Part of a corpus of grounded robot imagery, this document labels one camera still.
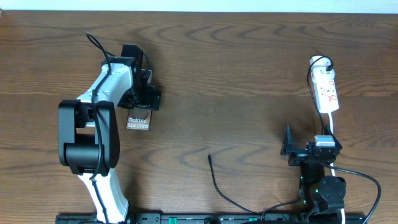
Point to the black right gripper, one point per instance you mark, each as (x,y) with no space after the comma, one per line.
(298,156)

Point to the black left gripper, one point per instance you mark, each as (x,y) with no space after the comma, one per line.
(148,101)

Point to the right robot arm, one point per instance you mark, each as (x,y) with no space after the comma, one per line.
(323,195)

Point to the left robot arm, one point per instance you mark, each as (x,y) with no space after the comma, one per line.
(88,134)

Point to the white USB charger adapter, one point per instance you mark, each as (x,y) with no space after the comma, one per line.
(322,65)

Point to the white power strip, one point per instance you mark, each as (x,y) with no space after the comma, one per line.
(325,90)

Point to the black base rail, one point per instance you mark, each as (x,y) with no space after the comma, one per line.
(156,218)

